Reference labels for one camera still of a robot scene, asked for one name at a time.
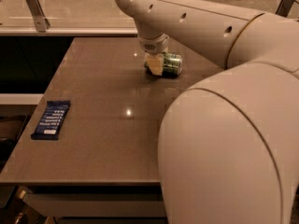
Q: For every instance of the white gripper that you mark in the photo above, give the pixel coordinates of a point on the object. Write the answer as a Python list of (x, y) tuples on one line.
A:
[(153, 46)]

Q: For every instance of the green soda can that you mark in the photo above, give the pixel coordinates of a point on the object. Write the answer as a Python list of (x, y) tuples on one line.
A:
[(172, 63)]

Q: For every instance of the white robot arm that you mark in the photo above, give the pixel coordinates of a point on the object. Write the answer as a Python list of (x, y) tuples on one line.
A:
[(228, 147)]

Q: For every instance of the blue snack bar wrapper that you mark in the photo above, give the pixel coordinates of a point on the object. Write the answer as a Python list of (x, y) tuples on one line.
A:
[(49, 125)]

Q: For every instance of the glass barrier panel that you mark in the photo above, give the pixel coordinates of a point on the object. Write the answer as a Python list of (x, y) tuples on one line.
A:
[(89, 14)]

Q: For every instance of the left metal glass bracket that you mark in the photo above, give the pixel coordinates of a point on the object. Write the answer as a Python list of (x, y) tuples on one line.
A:
[(40, 21)]

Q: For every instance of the metal glass bracket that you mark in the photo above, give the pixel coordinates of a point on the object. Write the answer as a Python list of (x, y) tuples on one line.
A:
[(40, 21), (284, 7)]

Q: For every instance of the right metal glass bracket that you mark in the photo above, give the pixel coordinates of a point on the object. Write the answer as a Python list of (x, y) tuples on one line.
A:
[(284, 7)]

